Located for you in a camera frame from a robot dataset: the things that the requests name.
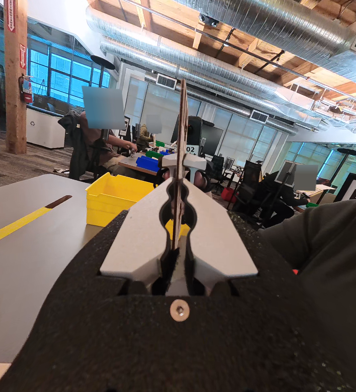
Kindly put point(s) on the small green bin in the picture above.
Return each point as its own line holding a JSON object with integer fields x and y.
{"x": 153, "y": 153}

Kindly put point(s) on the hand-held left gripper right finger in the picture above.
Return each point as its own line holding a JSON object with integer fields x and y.
{"x": 220, "y": 245}

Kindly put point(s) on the black floor lamp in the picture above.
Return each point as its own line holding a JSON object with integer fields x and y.
{"x": 349, "y": 151}
{"x": 103, "y": 62}

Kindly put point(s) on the white recycling cabinet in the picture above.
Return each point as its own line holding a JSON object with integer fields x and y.
{"x": 43, "y": 128}

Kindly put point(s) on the red container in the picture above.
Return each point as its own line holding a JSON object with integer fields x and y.
{"x": 228, "y": 196}

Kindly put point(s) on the wooden pillar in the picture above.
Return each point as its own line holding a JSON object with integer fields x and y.
{"x": 12, "y": 107}

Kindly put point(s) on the red fire extinguisher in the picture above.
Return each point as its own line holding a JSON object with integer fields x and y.
{"x": 27, "y": 92}

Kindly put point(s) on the narrow wooden parts sheet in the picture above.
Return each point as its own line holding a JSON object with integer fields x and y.
{"x": 182, "y": 122}

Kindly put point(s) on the dark computer monitor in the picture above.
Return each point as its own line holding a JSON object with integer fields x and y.
{"x": 211, "y": 141}

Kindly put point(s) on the silver air duct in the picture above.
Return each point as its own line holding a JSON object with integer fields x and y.
{"x": 119, "y": 24}
{"x": 119, "y": 50}
{"x": 288, "y": 27}

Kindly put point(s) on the red arrow sign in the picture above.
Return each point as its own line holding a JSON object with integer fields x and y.
{"x": 23, "y": 56}
{"x": 10, "y": 18}

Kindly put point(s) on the black office chair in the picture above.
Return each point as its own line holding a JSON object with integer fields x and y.
{"x": 251, "y": 177}

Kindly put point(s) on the blue plastic bin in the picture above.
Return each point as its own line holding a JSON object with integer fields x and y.
{"x": 147, "y": 164}

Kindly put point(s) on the yellow tape strip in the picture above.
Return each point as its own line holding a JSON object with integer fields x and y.
{"x": 12, "y": 228}

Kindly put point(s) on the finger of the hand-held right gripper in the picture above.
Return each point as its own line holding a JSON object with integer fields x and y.
{"x": 196, "y": 160}
{"x": 169, "y": 161}

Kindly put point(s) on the black jacket on chair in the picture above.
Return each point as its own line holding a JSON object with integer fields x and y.
{"x": 73, "y": 137}

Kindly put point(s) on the yellow plastic bin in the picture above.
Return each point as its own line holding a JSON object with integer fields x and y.
{"x": 113, "y": 199}

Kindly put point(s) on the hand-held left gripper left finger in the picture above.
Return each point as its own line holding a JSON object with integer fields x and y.
{"x": 135, "y": 245}

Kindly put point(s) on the person's right hand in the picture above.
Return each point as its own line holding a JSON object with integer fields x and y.
{"x": 203, "y": 180}

